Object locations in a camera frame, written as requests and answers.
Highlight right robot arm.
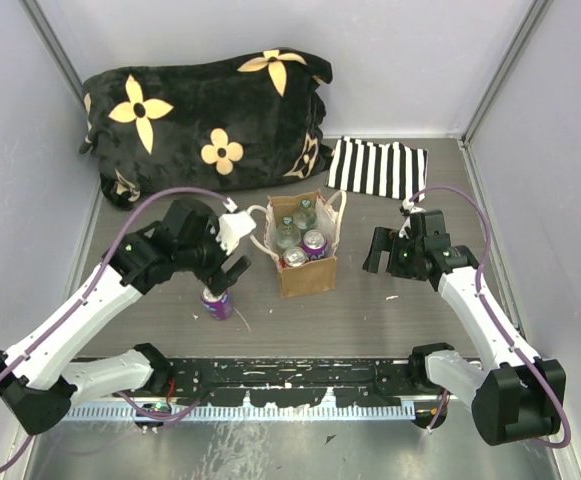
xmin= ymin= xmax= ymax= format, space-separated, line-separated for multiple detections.
xmin=362 ymin=209 xmax=566 ymax=446

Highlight black floral plush blanket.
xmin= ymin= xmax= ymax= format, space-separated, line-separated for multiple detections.
xmin=80 ymin=47 xmax=333 ymax=211

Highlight clear bottle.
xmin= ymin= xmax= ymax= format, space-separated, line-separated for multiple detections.
xmin=292 ymin=198 xmax=318 ymax=233
xmin=275 ymin=216 xmax=302 ymax=253

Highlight aluminium rail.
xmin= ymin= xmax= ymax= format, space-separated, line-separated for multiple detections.
xmin=18 ymin=358 xmax=564 ymax=401

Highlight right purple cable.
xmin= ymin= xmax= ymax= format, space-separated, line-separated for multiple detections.
xmin=400 ymin=185 xmax=572 ymax=447

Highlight black white striped cloth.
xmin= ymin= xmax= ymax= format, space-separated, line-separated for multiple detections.
xmin=326 ymin=137 xmax=429 ymax=201

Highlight cat print canvas bag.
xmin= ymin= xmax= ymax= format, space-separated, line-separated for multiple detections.
xmin=247 ymin=190 xmax=347 ymax=298

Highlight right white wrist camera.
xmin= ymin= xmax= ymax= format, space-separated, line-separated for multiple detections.
xmin=398 ymin=199 xmax=425 ymax=239

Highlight red soda can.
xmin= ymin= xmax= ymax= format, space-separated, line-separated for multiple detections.
xmin=281 ymin=246 xmax=309 ymax=268

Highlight purple soda can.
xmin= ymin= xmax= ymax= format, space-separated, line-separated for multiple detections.
xmin=302 ymin=229 xmax=328 ymax=261
xmin=200 ymin=287 xmax=234 ymax=321

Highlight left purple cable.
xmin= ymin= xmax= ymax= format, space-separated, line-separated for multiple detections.
xmin=0 ymin=186 xmax=236 ymax=476

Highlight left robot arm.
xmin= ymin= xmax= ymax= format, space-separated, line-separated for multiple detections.
xmin=0 ymin=198 xmax=256 ymax=436

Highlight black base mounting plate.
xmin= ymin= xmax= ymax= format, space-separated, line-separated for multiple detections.
xmin=171 ymin=357 xmax=441 ymax=408

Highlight clear bottle front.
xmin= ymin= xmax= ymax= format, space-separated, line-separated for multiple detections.
xmin=275 ymin=216 xmax=302 ymax=253

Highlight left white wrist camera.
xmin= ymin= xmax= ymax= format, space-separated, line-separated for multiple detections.
xmin=216 ymin=197 xmax=256 ymax=256

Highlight purple soda can front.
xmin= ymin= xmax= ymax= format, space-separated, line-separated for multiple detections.
xmin=200 ymin=287 xmax=234 ymax=321

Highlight purple cable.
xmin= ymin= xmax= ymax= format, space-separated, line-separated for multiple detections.
xmin=0 ymin=186 xmax=236 ymax=476
xmin=400 ymin=185 xmax=572 ymax=447

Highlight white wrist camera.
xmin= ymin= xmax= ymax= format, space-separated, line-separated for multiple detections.
xmin=216 ymin=197 xmax=256 ymax=256
xmin=398 ymin=199 xmax=425 ymax=239

